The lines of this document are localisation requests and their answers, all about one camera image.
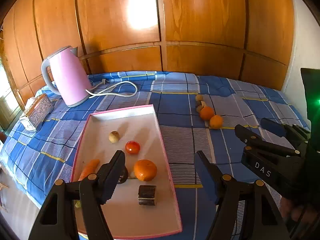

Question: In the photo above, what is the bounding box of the orange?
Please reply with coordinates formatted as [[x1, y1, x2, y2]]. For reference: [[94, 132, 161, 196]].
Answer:
[[209, 115, 223, 130], [199, 106, 215, 121], [134, 159, 158, 182]]

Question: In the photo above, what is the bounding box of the glass window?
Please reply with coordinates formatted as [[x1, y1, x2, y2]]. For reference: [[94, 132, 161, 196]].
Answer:
[[0, 62, 22, 130]]

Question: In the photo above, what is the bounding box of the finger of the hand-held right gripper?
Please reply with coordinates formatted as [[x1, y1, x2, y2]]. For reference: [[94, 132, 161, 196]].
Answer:
[[260, 118, 311, 148], [234, 124, 309, 193]]

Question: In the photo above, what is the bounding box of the dark cylinder piece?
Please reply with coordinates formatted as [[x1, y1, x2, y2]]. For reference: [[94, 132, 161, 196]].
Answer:
[[138, 185, 157, 206]]

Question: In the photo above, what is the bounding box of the red tomato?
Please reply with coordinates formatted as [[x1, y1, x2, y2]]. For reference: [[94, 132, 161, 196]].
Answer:
[[125, 140, 140, 155]]

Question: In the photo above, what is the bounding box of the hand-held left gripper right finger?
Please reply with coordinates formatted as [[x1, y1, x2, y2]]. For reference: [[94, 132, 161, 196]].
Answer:
[[194, 150, 290, 240]]

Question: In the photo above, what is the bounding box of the wooden wardrobe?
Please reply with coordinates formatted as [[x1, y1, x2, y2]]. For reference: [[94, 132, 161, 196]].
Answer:
[[0, 0, 295, 110]]

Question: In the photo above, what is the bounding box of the pink rimmed white tray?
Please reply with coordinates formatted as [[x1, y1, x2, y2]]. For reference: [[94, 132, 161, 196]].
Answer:
[[71, 104, 183, 239]]

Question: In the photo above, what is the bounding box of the dark brown round fruit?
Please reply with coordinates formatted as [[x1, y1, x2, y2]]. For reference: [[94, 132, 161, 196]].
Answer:
[[117, 166, 129, 185]]

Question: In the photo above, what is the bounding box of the blue plaid blanket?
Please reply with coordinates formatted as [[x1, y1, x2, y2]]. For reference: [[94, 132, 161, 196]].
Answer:
[[0, 70, 312, 240]]

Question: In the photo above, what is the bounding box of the pink electric kettle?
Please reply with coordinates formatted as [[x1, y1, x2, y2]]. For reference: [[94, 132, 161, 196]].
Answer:
[[41, 45, 92, 107]]

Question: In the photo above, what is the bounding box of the person's right hand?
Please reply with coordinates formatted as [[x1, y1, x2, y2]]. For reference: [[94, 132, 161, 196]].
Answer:
[[280, 197, 309, 227]]

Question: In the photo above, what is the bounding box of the carrot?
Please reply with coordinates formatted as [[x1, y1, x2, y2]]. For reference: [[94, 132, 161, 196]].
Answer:
[[74, 159, 101, 208]]

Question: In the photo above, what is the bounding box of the silver tissue box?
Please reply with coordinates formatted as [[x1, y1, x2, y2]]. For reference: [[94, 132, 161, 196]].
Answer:
[[19, 94, 53, 132]]

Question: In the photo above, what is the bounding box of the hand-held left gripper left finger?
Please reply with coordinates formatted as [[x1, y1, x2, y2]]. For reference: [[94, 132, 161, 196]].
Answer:
[[28, 150, 126, 240]]

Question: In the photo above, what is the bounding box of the white power cable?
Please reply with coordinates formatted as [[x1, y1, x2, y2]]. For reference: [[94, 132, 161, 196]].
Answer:
[[85, 78, 138, 98]]

